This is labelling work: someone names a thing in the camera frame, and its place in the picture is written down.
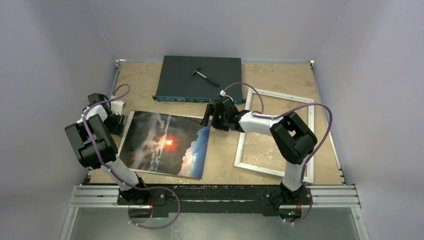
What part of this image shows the white picture frame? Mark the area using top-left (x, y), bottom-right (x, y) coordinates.
top-left (234, 88), bottom-right (317, 188)

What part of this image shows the landscape photo print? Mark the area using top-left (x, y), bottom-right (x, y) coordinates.
top-left (118, 111), bottom-right (211, 180)

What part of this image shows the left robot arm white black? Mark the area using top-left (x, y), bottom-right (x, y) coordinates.
top-left (64, 93), bottom-right (149, 205)

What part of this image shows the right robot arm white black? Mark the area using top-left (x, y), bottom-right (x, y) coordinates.
top-left (201, 96), bottom-right (318, 204)

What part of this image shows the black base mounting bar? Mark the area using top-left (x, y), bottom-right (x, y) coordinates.
top-left (117, 184), bottom-right (313, 218)

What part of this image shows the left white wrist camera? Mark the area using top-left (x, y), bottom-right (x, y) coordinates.
top-left (110, 100), bottom-right (126, 115)

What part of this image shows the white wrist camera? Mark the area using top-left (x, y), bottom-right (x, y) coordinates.
top-left (219, 90), bottom-right (235, 103)
top-left (110, 100), bottom-right (126, 115)

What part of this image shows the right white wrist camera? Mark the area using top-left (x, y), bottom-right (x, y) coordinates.
top-left (219, 90), bottom-right (235, 103)

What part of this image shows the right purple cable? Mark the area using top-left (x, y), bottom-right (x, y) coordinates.
top-left (220, 82), bottom-right (333, 227)

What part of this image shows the small black-handled hammer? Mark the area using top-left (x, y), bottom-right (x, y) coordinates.
top-left (191, 67), bottom-right (220, 87)

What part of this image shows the dark network switch box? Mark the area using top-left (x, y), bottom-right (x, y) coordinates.
top-left (152, 55), bottom-right (243, 104)

